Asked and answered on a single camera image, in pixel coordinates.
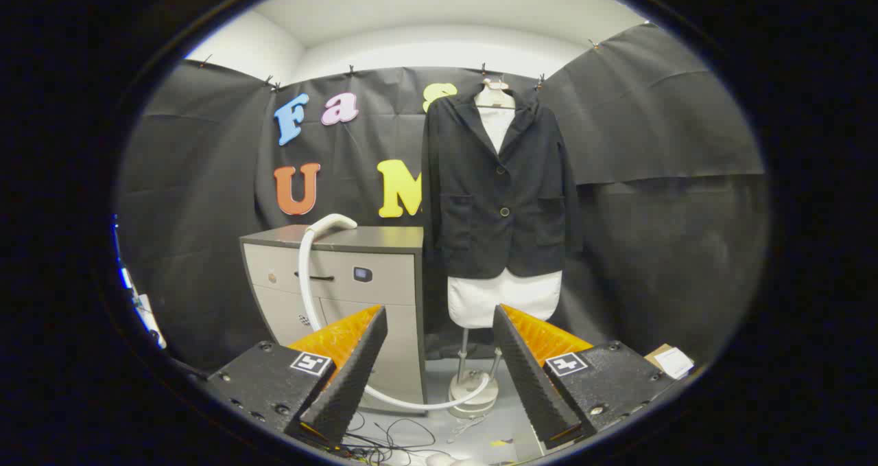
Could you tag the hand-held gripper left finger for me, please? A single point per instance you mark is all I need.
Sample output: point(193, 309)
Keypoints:
point(357, 363)

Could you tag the white and blue object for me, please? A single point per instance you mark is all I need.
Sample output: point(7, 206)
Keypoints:
point(147, 318)

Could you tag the black suit jacket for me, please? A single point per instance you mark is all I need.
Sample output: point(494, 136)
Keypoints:
point(480, 198)

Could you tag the cardboard box with white label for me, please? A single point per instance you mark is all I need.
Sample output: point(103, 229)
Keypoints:
point(672, 362)

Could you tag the black backdrop cloth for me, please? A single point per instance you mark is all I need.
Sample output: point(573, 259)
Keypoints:
point(206, 178)

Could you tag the grey drawer cabinet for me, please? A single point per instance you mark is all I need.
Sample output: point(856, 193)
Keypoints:
point(384, 274)

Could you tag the white plastic hanger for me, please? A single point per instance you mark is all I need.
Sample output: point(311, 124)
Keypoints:
point(495, 95)

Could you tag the white round stand base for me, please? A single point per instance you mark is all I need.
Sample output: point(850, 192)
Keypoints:
point(473, 392)

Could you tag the white mannequin torso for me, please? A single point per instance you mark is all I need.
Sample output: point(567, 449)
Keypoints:
point(501, 298)

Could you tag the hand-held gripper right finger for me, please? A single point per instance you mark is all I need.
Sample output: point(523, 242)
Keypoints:
point(525, 370)

